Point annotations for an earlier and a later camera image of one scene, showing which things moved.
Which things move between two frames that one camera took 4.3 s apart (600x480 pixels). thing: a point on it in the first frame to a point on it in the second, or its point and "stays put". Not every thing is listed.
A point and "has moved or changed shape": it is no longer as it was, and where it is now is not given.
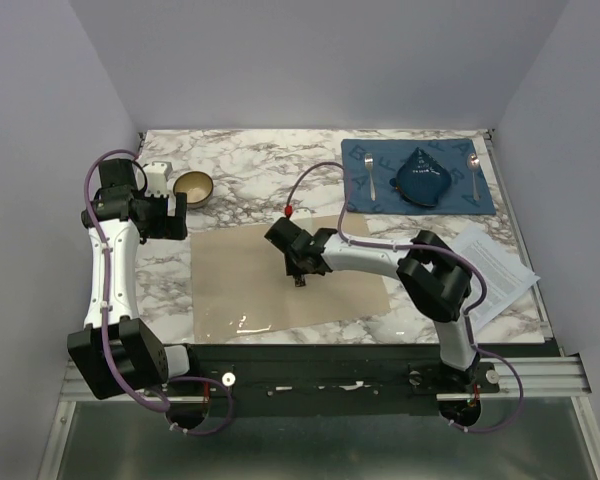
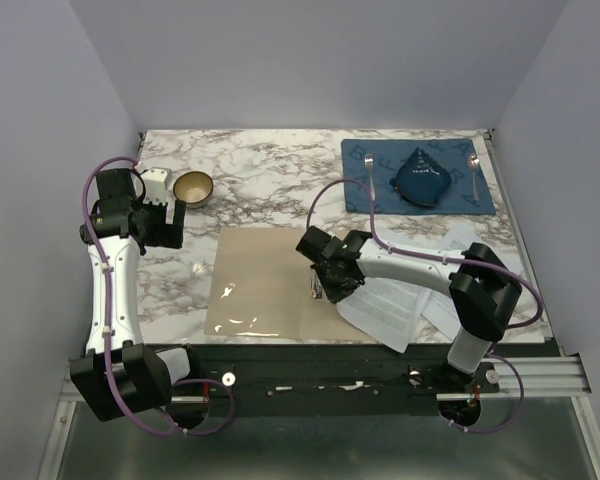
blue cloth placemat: [389, 154] stays put
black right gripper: [292, 268] to [334, 293]
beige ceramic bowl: [198, 187] stays put
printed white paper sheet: [505, 275] has moved or changed shape
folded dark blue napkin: [421, 179] stays put
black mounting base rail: [382, 380] stays put
